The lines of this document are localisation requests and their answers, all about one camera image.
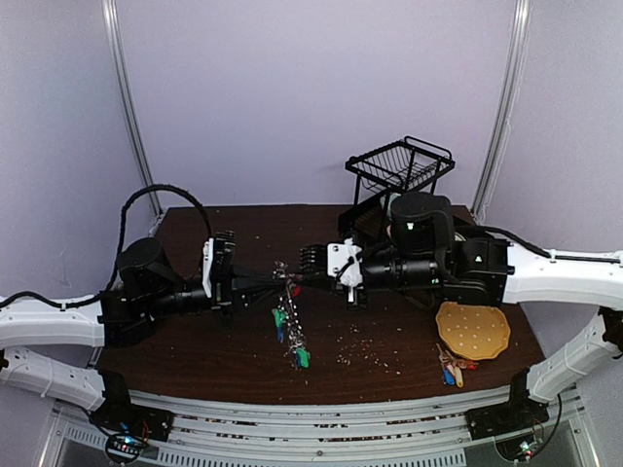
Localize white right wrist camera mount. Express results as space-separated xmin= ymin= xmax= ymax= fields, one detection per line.
xmin=326 ymin=237 xmax=363 ymax=305

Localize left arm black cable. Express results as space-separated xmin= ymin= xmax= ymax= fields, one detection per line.
xmin=111 ymin=182 xmax=214 ymax=288

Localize aluminium corner frame post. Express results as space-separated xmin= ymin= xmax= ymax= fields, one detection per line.
xmin=101 ymin=0 xmax=154 ymax=187

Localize yellow key tag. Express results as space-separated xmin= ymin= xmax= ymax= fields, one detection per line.
xmin=454 ymin=367 xmax=464 ymax=387

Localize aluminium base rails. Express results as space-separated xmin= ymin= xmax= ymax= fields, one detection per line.
xmin=35 ymin=386 xmax=605 ymax=466

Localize right aluminium frame post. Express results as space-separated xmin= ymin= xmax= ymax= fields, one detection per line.
xmin=471 ymin=0 xmax=531 ymax=222

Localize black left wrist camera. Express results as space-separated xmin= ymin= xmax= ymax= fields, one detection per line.
xmin=213 ymin=231 xmax=237 ymax=276

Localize blue key tag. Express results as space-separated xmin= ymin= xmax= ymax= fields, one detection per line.
xmin=443 ymin=369 xmax=456 ymax=385

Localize yellow dotted plate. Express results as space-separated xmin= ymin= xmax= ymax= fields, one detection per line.
xmin=435 ymin=302 xmax=511 ymax=361

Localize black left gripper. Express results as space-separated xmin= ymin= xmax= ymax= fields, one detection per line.
xmin=144 ymin=264 xmax=285 ymax=333

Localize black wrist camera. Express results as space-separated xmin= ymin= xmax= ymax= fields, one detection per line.
xmin=299 ymin=244 xmax=327 ymax=274
xmin=213 ymin=231 xmax=237 ymax=276

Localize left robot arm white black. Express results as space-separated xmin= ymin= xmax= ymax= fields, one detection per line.
xmin=1 ymin=233 xmax=288 ymax=432

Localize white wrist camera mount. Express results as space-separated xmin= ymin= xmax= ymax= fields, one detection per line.
xmin=201 ymin=237 xmax=214 ymax=299
xmin=326 ymin=237 xmax=363 ymax=305

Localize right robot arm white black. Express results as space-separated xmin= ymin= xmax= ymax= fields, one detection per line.
xmin=291 ymin=192 xmax=622 ymax=430

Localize grey disc keyring organizer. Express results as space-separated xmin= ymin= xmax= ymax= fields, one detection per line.
xmin=274 ymin=261 xmax=308 ymax=370

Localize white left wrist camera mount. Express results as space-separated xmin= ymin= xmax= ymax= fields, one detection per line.
xmin=201 ymin=237 xmax=214 ymax=299

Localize green key tag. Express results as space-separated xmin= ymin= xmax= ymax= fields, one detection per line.
xmin=272 ymin=307 xmax=287 ymax=329
xmin=295 ymin=347 xmax=311 ymax=369

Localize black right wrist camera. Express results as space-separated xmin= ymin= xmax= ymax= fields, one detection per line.
xmin=299 ymin=244 xmax=327 ymax=274

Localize teal ceramic bowl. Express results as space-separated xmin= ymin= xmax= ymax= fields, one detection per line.
xmin=384 ymin=193 xmax=399 ymax=217

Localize black wire dish rack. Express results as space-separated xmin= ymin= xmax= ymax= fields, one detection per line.
xmin=338 ymin=135 xmax=456 ymax=245

